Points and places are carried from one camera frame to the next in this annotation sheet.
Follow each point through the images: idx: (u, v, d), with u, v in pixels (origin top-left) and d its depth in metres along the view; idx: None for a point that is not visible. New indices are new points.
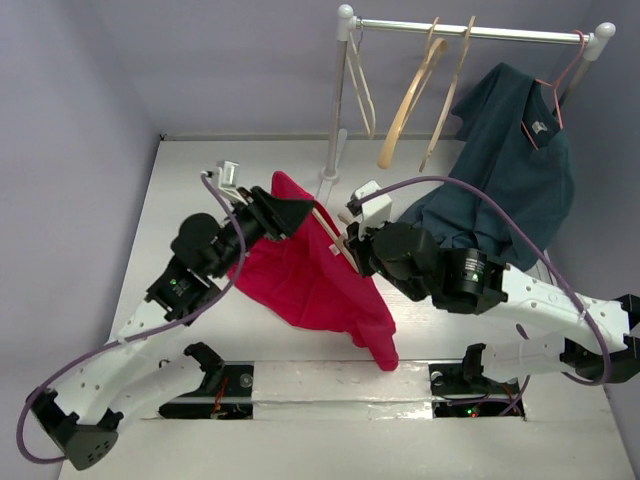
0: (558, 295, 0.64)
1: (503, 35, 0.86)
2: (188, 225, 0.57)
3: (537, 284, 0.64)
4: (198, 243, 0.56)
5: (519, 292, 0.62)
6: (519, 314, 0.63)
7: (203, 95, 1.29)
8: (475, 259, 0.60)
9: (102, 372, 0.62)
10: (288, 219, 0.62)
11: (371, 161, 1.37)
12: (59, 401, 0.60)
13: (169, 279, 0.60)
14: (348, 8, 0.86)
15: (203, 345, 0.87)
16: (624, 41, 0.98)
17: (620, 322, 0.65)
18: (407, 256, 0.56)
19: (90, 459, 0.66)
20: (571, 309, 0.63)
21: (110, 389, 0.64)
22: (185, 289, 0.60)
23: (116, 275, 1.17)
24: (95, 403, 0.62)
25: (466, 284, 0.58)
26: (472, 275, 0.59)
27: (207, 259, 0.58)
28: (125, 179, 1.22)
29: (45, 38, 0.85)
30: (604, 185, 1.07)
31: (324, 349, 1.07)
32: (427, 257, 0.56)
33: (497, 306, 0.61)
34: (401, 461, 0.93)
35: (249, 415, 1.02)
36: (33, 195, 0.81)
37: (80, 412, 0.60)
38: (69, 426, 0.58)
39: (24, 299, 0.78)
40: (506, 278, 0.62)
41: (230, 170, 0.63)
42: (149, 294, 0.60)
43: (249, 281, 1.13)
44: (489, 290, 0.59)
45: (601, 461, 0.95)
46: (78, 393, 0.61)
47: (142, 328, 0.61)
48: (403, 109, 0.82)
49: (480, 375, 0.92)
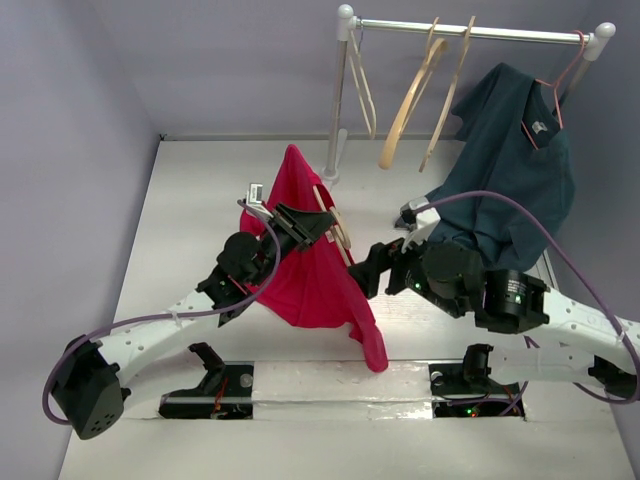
0: (596, 317, 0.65)
1: (504, 35, 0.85)
2: (234, 240, 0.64)
3: (575, 306, 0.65)
4: (240, 260, 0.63)
5: (559, 314, 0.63)
6: (559, 336, 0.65)
7: (203, 95, 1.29)
8: (516, 280, 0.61)
9: (149, 334, 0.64)
10: (313, 228, 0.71)
11: (371, 161, 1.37)
12: (104, 351, 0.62)
13: (217, 282, 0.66)
14: (348, 7, 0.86)
15: (205, 345, 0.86)
16: (624, 40, 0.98)
17: None
18: (458, 277, 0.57)
19: (90, 430, 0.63)
20: (609, 331, 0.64)
21: (147, 358, 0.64)
22: (229, 292, 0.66)
23: (115, 274, 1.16)
24: (133, 363, 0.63)
25: (508, 305, 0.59)
26: (516, 296, 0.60)
27: (246, 271, 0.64)
28: (125, 178, 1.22)
29: (45, 38, 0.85)
30: (605, 184, 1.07)
31: (323, 349, 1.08)
32: (476, 279, 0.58)
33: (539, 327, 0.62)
34: (402, 461, 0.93)
35: (249, 415, 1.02)
36: (33, 195, 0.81)
37: (121, 364, 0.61)
38: (109, 374, 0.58)
39: (25, 299, 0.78)
40: (547, 299, 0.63)
41: (255, 190, 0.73)
42: (199, 285, 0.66)
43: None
44: (530, 310, 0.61)
45: (602, 461, 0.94)
46: (121, 348, 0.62)
47: (190, 310, 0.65)
48: (403, 109, 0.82)
49: (482, 373, 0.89)
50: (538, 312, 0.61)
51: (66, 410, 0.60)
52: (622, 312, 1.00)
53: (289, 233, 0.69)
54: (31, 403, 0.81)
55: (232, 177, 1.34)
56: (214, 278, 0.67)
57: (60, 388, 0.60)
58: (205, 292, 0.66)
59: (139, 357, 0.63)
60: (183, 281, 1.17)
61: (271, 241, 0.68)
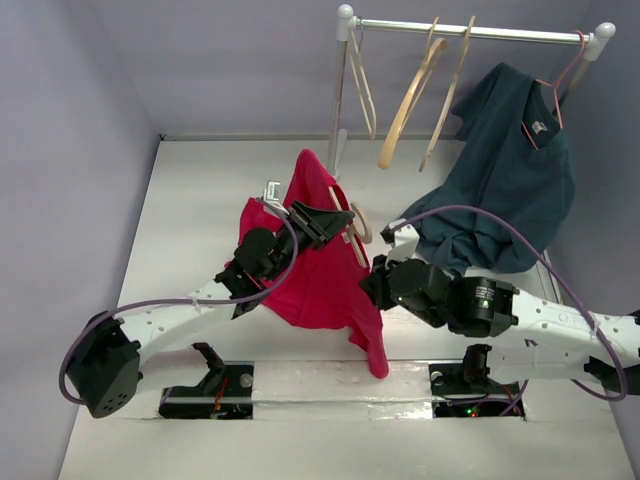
0: (569, 315, 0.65)
1: (505, 35, 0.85)
2: (251, 236, 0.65)
3: (547, 305, 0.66)
4: (257, 254, 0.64)
5: (527, 314, 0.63)
6: (534, 337, 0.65)
7: (203, 95, 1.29)
8: (485, 287, 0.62)
9: (170, 317, 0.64)
10: (328, 227, 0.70)
11: (371, 161, 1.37)
12: (125, 330, 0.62)
13: (234, 275, 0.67)
14: (348, 7, 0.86)
15: (207, 344, 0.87)
16: (624, 41, 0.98)
17: (636, 336, 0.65)
18: (419, 291, 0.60)
19: (102, 410, 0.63)
20: (583, 328, 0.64)
21: (164, 342, 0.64)
22: (245, 286, 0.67)
23: (115, 275, 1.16)
24: (150, 346, 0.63)
25: (478, 311, 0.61)
26: (483, 301, 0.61)
27: (263, 266, 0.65)
28: (125, 178, 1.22)
29: (45, 37, 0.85)
30: (604, 184, 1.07)
31: (323, 348, 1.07)
32: (438, 290, 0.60)
33: (510, 328, 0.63)
34: (402, 461, 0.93)
35: (249, 415, 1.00)
36: (33, 195, 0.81)
37: (142, 343, 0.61)
38: (131, 352, 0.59)
39: (24, 300, 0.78)
40: (516, 302, 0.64)
41: (273, 188, 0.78)
42: (218, 277, 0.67)
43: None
44: (500, 314, 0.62)
45: (601, 461, 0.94)
46: (141, 328, 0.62)
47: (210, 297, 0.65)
48: (403, 109, 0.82)
49: (482, 375, 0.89)
50: (509, 316, 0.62)
51: (81, 386, 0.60)
52: (622, 311, 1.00)
53: (304, 230, 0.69)
54: (31, 403, 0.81)
55: (233, 177, 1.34)
56: (230, 271, 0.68)
57: (77, 363, 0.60)
58: (223, 283, 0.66)
59: (158, 339, 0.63)
60: (183, 280, 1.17)
61: (288, 237, 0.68)
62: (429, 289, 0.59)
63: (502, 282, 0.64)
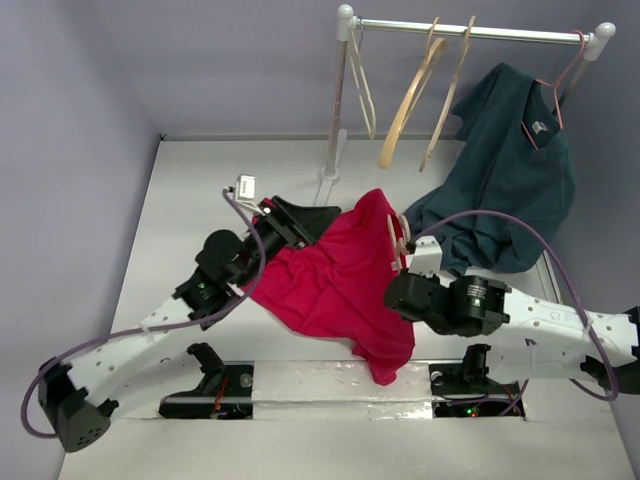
0: (561, 312, 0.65)
1: (505, 35, 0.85)
2: (214, 241, 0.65)
3: (539, 303, 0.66)
4: (219, 260, 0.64)
5: (519, 312, 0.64)
6: (527, 334, 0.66)
7: (203, 95, 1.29)
8: (478, 285, 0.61)
9: (119, 353, 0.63)
10: (308, 226, 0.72)
11: (371, 161, 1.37)
12: (75, 374, 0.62)
13: (197, 285, 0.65)
14: (348, 8, 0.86)
15: (204, 345, 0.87)
16: (625, 41, 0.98)
17: (629, 334, 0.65)
18: (400, 302, 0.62)
19: (78, 444, 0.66)
20: (576, 326, 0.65)
21: (121, 375, 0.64)
22: (209, 296, 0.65)
23: (116, 275, 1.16)
24: (104, 384, 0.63)
25: (470, 309, 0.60)
26: (474, 300, 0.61)
27: (228, 272, 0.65)
28: (125, 178, 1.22)
29: (45, 37, 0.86)
30: (604, 184, 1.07)
31: (322, 348, 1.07)
32: (419, 297, 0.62)
33: (504, 326, 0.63)
34: (402, 461, 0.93)
35: (249, 415, 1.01)
36: (33, 195, 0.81)
37: (90, 388, 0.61)
38: (76, 400, 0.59)
39: (25, 300, 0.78)
40: (508, 300, 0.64)
41: (245, 184, 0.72)
42: (176, 293, 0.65)
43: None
44: (489, 313, 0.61)
45: (601, 461, 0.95)
46: (91, 369, 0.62)
47: (165, 320, 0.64)
48: (403, 109, 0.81)
49: (480, 375, 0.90)
50: (499, 316, 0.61)
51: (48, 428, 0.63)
52: (622, 311, 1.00)
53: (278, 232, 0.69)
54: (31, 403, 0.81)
55: (233, 177, 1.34)
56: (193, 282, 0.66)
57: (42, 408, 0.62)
58: (182, 298, 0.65)
59: (109, 377, 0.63)
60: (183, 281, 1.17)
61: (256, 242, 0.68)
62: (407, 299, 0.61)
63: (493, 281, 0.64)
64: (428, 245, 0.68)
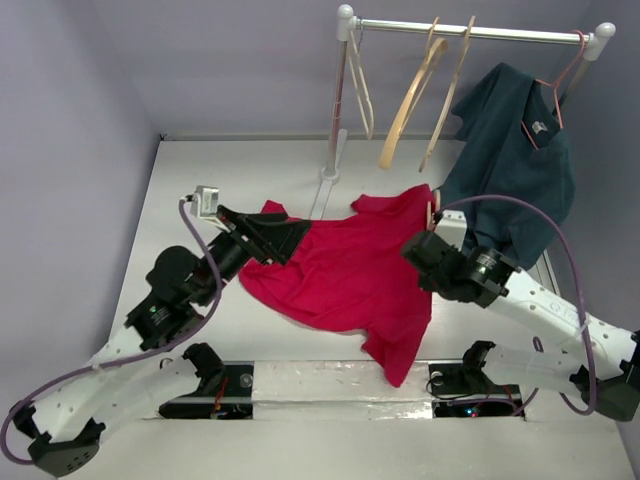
0: (560, 305, 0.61)
1: (504, 35, 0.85)
2: (165, 261, 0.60)
3: (542, 291, 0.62)
4: (173, 280, 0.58)
5: (519, 292, 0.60)
6: (519, 317, 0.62)
7: (203, 95, 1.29)
8: (490, 256, 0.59)
9: (77, 393, 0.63)
10: (280, 245, 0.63)
11: (371, 161, 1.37)
12: (38, 417, 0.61)
13: (150, 307, 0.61)
14: (348, 8, 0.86)
15: (206, 345, 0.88)
16: (625, 40, 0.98)
17: (623, 347, 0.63)
18: (413, 248, 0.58)
19: (70, 468, 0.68)
20: (572, 322, 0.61)
21: (87, 410, 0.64)
22: (163, 318, 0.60)
23: (116, 275, 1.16)
24: (69, 424, 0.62)
25: (474, 273, 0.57)
26: (479, 267, 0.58)
27: (182, 292, 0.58)
28: (125, 178, 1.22)
29: (45, 38, 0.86)
30: (604, 184, 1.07)
31: (322, 349, 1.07)
32: (434, 250, 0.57)
33: (498, 300, 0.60)
34: (401, 461, 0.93)
35: (249, 415, 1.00)
36: (33, 195, 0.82)
37: (53, 432, 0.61)
38: (40, 446, 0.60)
39: (24, 300, 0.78)
40: (512, 278, 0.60)
41: (208, 197, 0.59)
42: (129, 319, 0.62)
43: (259, 285, 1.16)
44: (491, 282, 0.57)
45: (601, 461, 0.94)
46: (52, 411, 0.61)
47: (118, 355, 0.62)
48: (403, 109, 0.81)
49: (476, 368, 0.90)
50: (498, 286, 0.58)
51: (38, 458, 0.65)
52: (623, 311, 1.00)
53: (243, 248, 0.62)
54: None
55: (232, 177, 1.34)
56: (146, 302, 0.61)
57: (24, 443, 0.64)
58: (137, 321, 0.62)
59: (72, 418, 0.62)
60: None
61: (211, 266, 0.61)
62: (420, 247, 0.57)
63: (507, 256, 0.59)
64: (455, 220, 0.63)
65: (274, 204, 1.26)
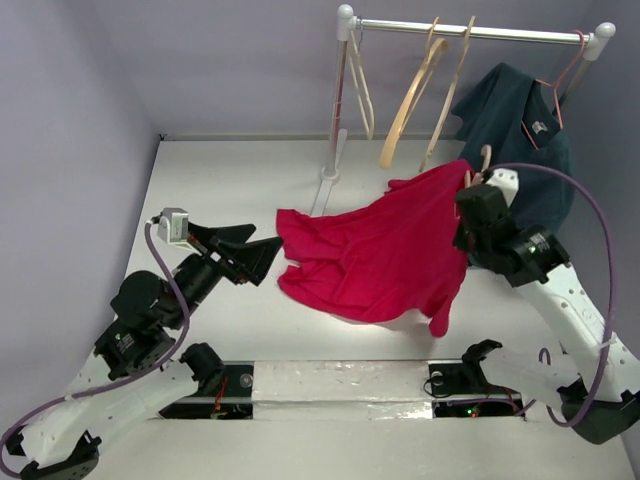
0: (592, 315, 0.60)
1: (505, 34, 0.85)
2: (130, 287, 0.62)
3: (580, 294, 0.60)
4: (139, 306, 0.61)
5: (556, 285, 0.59)
6: (543, 309, 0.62)
7: (202, 95, 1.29)
8: (541, 238, 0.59)
9: (58, 423, 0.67)
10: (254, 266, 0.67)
11: (371, 161, 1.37)
12: (26, 444, 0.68)
13: (116, 336, 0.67)
14: (348, 8, 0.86)
15: (207, 345, 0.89)
16: (625, 40, 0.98)
17: (633, 378, 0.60)
18: (472, 199, 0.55)
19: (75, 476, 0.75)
20: (595, 335, 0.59)
21: (69, 437, 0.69)
22: (129, 345, 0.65)
23: (116, 275, 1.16)
24: (54, 451, 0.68)
25: (521, 247, 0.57)
26: (530, 247, 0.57)
27: (148, 318, 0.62)
28: (125, 178, 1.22)
29: (45, 38, 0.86)
30: (605, 184, 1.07)
31: (322, 350, 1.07)
32: (492, 211, 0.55)
33: (532, 284, 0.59)
34: (401, 461, 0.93)
35: (249, 415, 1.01)
36: (33, 195, 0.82)
37: (40, 460, 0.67)
38: (30, 471, 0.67)
39: (24, 300, 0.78)
40: (558, 269, 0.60)
41: (176, 223, 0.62)
42: (98, 348, 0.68)
43: (298, 287, 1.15)
44: (536, 265, 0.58)
45: (601, 461, 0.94)
46: (37, 440, 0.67)
47: (90, 383, 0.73)
48: (403, 109, 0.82)
49: (476, 361, 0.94)
50: (540, 271, 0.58)
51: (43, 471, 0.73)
52: (624, 311, 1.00)
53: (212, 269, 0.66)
54: (30, 404, 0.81)
55: (232, 177, 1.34)
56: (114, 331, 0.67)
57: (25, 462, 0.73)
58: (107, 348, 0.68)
59: (55, 445, 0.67)
60: None
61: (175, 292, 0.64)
62: (483, 201, 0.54)
63: (560, 246, 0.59)
64: (505, 180, 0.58)
65: (287, 214, 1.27)
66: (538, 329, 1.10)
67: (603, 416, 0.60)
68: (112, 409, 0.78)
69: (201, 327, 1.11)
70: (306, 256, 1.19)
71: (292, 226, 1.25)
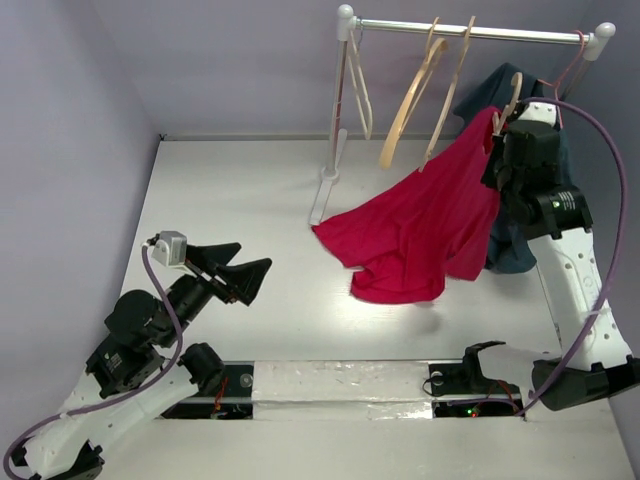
0: (590, 283, 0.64)
1: (505, 34, 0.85)
2: (124, 308, 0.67)
3: (588, 262, 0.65)
4: (133, 326, 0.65)
5: (567, 244, 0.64)
6: (549, 266, 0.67)
7: (202, 95, 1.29)
8: (568, 197, 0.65)
9: (56, 438, 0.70)
10: (246, 285, 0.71)
11: (371, 161, 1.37)
12: (29, 457, 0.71)
13: (105, 355, 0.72)
14: (348, 8, 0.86)
15: (207, 344, 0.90)
16: (625, 40, 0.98)
17: (613, 355, 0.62)
18: (524, 135, 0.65)
19: None
20: (588, 302, 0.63)
21: (68, 451, 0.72)
22: (119, 364, 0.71)
23: (116, 275, 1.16)
24: (55, 464, 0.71)
25: (547, 200, 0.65)
26: (555, 201, 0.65)
27: (142, 336, 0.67)
28: (125, 178, 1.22)
29: (45, 39, 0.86)
30: (605, 184, 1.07)
31: (322, 350, 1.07)
32: (535, 152, 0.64)
33: (544, 238, 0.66)
34: (401, 461, 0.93)
35: (249, 415, 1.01)
36: (33, 195, 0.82)
37: (42, 474, 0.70)
38: None
39: (24, 299, 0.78)
40: (575, 232, 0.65)
41: (176, 247, 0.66)
42: (89, 368, 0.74)
43: (369, 291, 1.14)
44: (554, 220, 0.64)
45: (601, 461, 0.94)
46: (38, 455, 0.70)
47: (83, 401, 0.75)
48: (403, 109, 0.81)
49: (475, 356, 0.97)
50: (554, 227, 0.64)
51: None
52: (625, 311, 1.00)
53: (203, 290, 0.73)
54: (31, 402, 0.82)
55: (232, 177, 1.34)
56: (104, 350, 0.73)
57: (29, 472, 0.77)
58: (98, 366, 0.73)
59: (55, 459, 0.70)
60: None
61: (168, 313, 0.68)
62: (533, 138, 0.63)
63: (586, 212, 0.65)
64: (542, 112, 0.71)
65: (325, 226, 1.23)
66: (538, 328, 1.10)
67: (570, 381, 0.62)
68: (112, 416, 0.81)
69: (200, 327, 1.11)
70: (367, 255, 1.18)
71: (337, 233, 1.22)
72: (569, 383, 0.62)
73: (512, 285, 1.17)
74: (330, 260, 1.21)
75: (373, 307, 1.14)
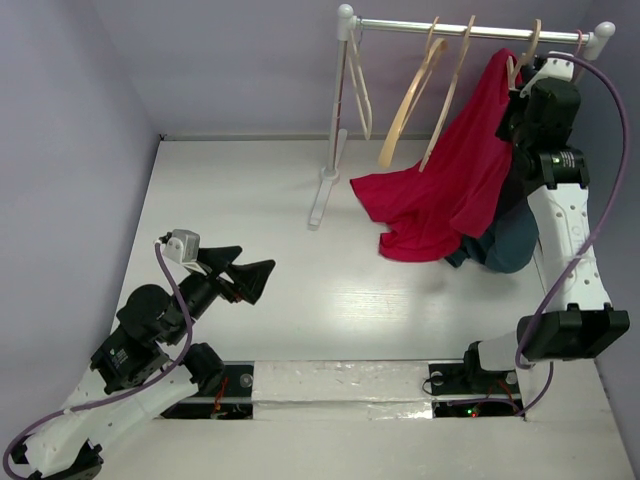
0: (577, 233, 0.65)
1: (504, 34, 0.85)
2: (139, 298, 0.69)
3: (581, 214, 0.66)
4: (147, 317, 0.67)
5: (561, 197, 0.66)
6: (543, 218, 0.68)
7: (201, 94, 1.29)
8: (570, 157, 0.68)
9: (58, 436, 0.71)
10: (252, 284, 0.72)
11: (371, 161, 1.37)
12: (29, 453, 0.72)
13: (110, 350, 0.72)
14: (348, 8, 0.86)
15: (207, 345, 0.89)
16: (626, 39, 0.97)
17: (593, 299, 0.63)
18: (547, 94, 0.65)
19: None
20: (573, 249, 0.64)
21: (69, 449, 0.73)
22: (123, 360, 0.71)
23: (116, 275, 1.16)
24: (52, 465, 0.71)
25: (549, 159, 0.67)
26: (555, 158, 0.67)
27: (155, 329, 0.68)
28: (125, 178, 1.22)
29: (46, 40, 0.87)
30: (606, 183, 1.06)
31: (322, 350, 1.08)
32: (554, 113, 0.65)
33: (541, 190, 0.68)
34: (401, 461, 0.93)
35: (249, 415, 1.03)
36: (34, 195, 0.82)
37: (42, 471, 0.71)
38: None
39: (23, 300, 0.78)
40: (576, 190, 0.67)
41: (190, 242, 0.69)
42: (94, 364, 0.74)
43: (397, 250, 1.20)
44: (551, 174, 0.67)
45: (601, 461, 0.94)
46: (40, 451, 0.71)
47: (87, 397, 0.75)
48: (403, 109, 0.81)
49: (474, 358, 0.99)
50: (551, 179, 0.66)
51: None
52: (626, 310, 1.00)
53: (212, 287, 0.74)
54: (32, 402, 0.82)
55: (232, 177, 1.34)
56: (107, 348, 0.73)
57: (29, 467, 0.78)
58: (102, 363, 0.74)
59: (55, 456, 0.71)
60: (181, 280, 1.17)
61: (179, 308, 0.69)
62: (554, 99, 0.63)
63: (584, 171, 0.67)
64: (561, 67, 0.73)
65: (363, 180, 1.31)
66: None
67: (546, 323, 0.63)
68: (112, 416, 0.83)
69: (202, 327, 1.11)
70: (392, 216, 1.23)
71: (372, 188, 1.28)
72: (547, 325, 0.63)
73: (513, 284, 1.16)
74: (362, 211, 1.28)
75: (373, 307, 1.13)
